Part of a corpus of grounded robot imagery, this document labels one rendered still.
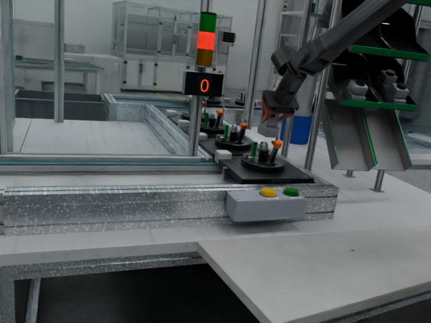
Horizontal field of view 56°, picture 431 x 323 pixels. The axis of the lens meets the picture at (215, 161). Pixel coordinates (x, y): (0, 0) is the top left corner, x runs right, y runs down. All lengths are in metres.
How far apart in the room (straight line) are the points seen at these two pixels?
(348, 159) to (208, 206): 0.53
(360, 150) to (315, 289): 0.64
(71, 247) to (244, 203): 0.42
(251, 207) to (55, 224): 0.47
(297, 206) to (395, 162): 0.50
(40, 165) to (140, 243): 0.42
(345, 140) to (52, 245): 0.95
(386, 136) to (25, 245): 1.17
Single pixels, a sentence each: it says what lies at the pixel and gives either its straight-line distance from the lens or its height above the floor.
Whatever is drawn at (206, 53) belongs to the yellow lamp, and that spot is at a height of 1.30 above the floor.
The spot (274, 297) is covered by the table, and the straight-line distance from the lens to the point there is 0.86.
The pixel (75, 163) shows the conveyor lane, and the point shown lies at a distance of 1.26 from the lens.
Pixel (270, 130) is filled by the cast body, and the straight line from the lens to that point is 1.26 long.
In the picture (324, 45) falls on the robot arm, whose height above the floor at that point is 1.35.
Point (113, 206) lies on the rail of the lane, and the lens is 1.02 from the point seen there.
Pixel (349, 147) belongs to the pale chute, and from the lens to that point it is 1.41.
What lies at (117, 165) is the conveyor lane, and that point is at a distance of 1.27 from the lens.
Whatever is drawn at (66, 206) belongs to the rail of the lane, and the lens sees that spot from 1.01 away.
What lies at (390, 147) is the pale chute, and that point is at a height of 1.05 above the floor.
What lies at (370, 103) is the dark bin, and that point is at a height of 1.20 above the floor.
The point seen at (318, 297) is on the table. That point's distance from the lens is 0.89.
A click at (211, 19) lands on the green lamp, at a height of 1.40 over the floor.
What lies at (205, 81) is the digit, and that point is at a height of 1.22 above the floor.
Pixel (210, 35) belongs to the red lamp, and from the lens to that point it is 1.27.
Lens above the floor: 1.33
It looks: 16 degrees down
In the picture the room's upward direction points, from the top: 6 degrees clockwise
